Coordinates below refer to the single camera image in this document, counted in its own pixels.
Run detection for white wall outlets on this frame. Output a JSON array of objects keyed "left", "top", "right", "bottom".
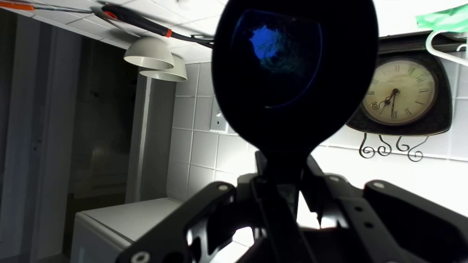
[{"left": 209, "top": 105, "right": 228, "bottom": 131}]

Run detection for small black measuring scoop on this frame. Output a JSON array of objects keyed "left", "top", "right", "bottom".
[{"left": 212, "top": 0, "right": 379, "bottom": 263}]

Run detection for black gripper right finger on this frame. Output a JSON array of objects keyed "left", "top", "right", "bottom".
[{"left": 304, "top": 156, "right": 468, "bottom": 263}]

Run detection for blue object in scoop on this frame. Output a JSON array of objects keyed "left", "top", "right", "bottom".
[{"left": 250, "top": 25, "right": 285, "bottom": 61}]

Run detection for black vintage clock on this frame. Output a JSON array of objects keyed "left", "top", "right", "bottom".
[{"left": 347, "top": 32, "right": 452, "bottom": 162}]

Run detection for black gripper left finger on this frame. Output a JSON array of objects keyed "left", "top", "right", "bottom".
[{"left": 115, "top": 174, "right": 273, "bottom": 263}]

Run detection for green cloth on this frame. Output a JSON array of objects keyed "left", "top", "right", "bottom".
[{"left": 415, "top": 3, "right": 468, "bottom": 33}]

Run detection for white clothes hanger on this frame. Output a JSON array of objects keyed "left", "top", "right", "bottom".
[{"left": 424, "top": 31, "right": 468, "bottom": 67}]

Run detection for orange handled tool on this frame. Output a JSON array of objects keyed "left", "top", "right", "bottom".
[{"left": 92, "top": 3, "right": 213, "bottom": 48}]

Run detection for white ceramic bowl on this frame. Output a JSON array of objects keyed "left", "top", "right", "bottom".
[
  {"left": 124, "top": 38, "right": 174, "bottom": 70},
  {"left": 139, "top": 54, "right": 187, "bottom": 82}
]

